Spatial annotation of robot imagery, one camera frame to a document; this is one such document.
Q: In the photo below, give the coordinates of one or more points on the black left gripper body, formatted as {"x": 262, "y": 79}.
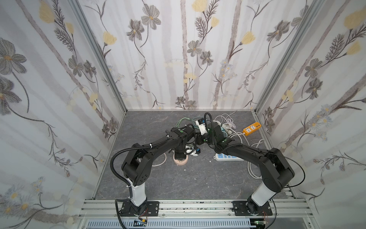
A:
{"x": 186, "y": 143}

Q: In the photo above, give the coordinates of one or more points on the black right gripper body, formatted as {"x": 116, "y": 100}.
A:
{"x": 208, "y": 134}

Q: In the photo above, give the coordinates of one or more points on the round pink power socket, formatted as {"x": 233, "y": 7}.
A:
{"x": 181, "y": 162}

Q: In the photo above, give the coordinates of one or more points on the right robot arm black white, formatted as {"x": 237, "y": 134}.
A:
{"x": 274, "y": 168}

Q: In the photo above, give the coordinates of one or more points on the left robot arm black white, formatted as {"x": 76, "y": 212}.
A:
{"x": 185, "y": 133}

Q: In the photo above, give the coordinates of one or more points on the white blue power strip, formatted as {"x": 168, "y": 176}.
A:
{"x": 226, "y": 158}

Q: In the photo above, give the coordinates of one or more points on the orange power strip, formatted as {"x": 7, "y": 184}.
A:
{"x": 251, "y": 129}

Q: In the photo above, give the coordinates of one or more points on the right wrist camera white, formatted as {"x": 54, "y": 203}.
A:
{"x": 201, "y": 125}

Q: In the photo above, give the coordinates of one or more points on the white slotted cable duct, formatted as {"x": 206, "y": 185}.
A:
{"x": 189, "y": 224}

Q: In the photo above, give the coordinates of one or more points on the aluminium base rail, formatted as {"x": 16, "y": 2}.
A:
{"x": 278, "y": 214}

